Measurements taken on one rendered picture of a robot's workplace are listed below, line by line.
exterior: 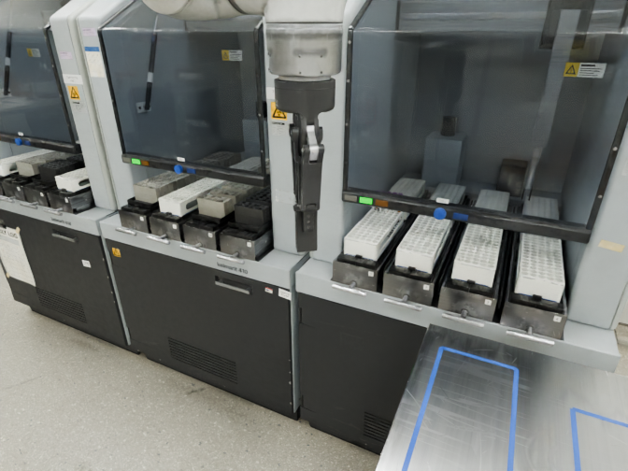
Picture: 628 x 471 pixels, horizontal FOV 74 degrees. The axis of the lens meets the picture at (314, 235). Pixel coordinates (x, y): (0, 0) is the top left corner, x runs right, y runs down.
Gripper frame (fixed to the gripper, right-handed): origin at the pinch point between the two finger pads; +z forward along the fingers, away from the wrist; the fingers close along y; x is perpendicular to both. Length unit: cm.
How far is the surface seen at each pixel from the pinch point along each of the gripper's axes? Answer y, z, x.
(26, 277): -145, 84, -116
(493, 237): -42, 28, 61
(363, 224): -58, 28, 27
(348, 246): -49, 30, 20
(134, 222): -95, 38, -48
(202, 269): -77, 50, -24
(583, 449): 19, 33, 40
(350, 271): -45, 36, 20
